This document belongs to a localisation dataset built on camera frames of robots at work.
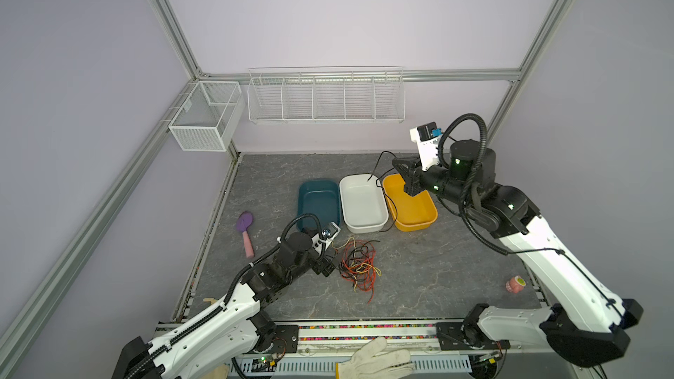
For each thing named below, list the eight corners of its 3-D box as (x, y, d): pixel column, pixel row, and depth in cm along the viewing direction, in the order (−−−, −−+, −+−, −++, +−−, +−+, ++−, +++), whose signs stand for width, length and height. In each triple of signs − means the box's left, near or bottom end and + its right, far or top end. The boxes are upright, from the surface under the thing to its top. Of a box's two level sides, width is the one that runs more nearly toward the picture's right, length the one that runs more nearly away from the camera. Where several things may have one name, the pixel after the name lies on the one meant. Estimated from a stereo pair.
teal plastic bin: (297, 228, 99) (294, 220, 94) (302, 188, 111) (300, 179, 106) (340, 227, 99) (340, 219, 94) (341, 188, 111) (341, 179, 106)
